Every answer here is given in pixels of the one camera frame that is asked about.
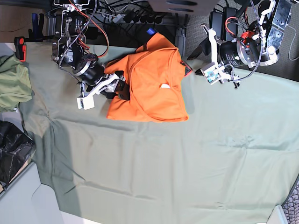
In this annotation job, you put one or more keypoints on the grey patterned chair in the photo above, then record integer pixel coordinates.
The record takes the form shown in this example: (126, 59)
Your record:
(291, 204)

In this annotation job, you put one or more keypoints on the aluminium frame post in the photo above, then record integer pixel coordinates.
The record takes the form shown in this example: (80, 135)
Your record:
(181, 23)

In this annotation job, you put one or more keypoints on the black power adapter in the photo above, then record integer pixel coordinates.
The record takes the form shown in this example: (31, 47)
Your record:
(217, 24)
(229, 12)

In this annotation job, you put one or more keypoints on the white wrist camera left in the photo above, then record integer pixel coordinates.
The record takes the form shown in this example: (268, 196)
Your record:
(213, 72)

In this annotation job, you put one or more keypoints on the orange T-shirt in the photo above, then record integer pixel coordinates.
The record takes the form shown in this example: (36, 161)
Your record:
(154, 74)

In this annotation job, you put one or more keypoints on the robot arm at right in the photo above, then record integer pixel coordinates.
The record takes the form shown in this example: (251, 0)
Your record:
(71, 54)

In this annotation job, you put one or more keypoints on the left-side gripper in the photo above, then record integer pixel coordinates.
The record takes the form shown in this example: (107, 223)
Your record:
(209, 46)

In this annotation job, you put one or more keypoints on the black power strip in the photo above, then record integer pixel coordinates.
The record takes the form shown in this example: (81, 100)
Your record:
(134, 18)

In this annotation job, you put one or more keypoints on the green table cloth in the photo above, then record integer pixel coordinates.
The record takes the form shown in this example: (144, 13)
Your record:
(231, 162)

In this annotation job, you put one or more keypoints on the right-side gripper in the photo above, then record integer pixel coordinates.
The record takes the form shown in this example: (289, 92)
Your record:
(110, 85)

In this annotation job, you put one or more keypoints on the black plastic bag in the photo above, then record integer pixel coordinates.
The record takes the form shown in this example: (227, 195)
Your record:
(15, 149)

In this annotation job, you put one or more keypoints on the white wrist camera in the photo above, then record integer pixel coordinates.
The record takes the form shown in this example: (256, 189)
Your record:
(85, 102)
(213, 72)

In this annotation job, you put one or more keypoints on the black power adapter right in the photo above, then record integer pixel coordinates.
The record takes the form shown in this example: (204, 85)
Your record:
(229, 12)

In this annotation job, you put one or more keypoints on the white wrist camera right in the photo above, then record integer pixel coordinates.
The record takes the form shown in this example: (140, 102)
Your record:
(85, 102)

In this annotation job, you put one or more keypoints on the robot arm at left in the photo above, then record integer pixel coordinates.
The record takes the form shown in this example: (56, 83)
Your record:
(250, 36)

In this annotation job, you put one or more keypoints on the blue clamp at left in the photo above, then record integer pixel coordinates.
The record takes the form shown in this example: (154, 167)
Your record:
(34, 35)

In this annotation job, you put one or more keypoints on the olive green garment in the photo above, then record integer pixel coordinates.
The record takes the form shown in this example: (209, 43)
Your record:
(15, 86)

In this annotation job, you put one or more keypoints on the black power adapter left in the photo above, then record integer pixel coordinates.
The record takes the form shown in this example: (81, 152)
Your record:
(217, 24)

